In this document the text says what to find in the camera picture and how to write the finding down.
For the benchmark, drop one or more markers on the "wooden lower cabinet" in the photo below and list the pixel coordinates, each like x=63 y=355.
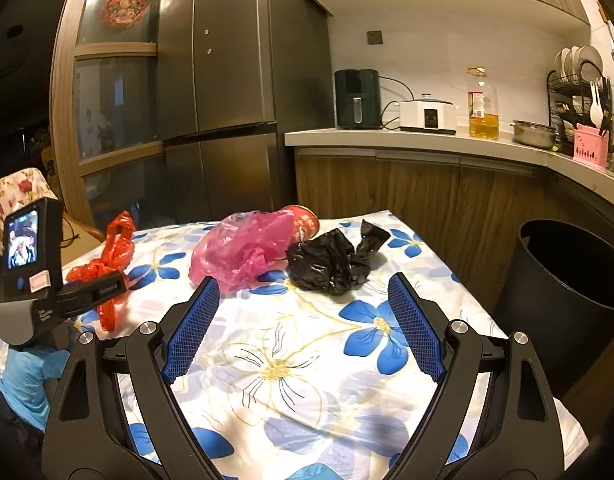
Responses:
x=412 y=195

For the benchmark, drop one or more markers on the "cooking oil bottle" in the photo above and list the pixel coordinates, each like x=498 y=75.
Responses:
x=483 y=110

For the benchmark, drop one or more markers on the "black plastic bag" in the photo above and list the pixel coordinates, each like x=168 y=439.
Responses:
x=327 y=265

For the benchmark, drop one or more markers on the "steel refrigerator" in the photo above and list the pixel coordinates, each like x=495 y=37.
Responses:
x=237 y=85

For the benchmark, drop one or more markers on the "white electric cooker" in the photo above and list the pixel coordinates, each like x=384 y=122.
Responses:
x=427 y=117

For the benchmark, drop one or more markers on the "pink plastic bag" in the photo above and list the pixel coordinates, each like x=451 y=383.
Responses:
x=232 y=255

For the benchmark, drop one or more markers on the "red plastic bag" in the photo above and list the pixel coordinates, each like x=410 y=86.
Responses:
x=117 y=245

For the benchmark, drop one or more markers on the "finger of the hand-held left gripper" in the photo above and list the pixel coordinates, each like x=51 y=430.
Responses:
x=92 y=292

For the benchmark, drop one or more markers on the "wall socket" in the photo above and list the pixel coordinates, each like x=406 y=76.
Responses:
x=374 y=37

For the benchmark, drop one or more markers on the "floral chair cover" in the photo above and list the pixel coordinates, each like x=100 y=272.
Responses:
x=22 y=190

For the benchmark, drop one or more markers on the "row of white plates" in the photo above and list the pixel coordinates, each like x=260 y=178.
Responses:
x=579 y=60

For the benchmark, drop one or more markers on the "black dish rack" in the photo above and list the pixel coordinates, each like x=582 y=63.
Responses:
x=562 y=110

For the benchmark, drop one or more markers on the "white spoon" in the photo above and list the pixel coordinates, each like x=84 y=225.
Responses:
x=595 y=107

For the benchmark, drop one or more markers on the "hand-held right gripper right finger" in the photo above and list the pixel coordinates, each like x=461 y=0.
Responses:
x=414 y=330

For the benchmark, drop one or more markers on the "red printed paper cup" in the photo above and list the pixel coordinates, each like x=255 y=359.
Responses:
x=304 y=225

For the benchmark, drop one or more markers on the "blue plastic bag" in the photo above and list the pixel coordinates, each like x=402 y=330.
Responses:
x=27 y=385

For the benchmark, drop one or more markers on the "steel pot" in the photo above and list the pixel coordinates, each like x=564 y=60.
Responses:
x=533 y=135

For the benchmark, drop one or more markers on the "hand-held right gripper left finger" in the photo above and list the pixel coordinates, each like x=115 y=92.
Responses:
x=192 y=330

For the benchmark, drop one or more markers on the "pink utensil holder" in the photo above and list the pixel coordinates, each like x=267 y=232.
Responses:
x=589 y=147

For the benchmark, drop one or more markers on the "dark green air fryer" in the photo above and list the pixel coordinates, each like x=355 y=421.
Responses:
x=357 y=97

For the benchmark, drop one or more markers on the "red door decoration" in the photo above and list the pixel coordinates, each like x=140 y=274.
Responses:
x=124 y=7

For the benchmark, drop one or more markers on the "floral tablecloth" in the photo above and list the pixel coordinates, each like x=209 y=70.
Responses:
x=312 y=350

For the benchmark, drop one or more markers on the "kitchen counter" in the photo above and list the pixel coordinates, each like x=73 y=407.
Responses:
x=412 y=141

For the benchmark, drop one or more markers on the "black trash bin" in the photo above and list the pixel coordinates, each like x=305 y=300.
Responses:
x=552 y=290

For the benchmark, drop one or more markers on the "wooden glass door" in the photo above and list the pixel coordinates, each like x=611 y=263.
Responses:
x=67 y=110

